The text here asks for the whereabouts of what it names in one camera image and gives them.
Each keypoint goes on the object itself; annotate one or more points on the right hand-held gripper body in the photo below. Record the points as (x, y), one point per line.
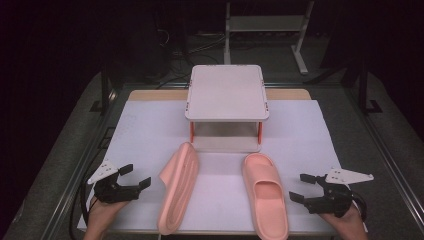
(331, 200)

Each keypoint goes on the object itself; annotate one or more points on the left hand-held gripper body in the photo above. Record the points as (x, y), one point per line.
(110, 193)

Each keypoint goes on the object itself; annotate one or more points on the pink slipper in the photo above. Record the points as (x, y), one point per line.
(265, 196)
(180, 186)

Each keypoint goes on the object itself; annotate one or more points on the white shoe rack orange posts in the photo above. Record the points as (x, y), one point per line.
(226, 93)

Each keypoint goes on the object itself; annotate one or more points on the person's left hand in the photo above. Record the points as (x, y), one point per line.
(101, 215)

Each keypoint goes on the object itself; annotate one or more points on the person's right hand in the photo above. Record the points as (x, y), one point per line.
(346, 222)

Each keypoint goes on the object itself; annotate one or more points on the white table cover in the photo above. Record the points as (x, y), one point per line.
(220, 200)

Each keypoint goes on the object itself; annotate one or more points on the black metal stand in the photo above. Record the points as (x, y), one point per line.
(106, 90)
(365, 90)

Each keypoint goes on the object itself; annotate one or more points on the white metal stand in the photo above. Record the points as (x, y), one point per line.
(266, 23)

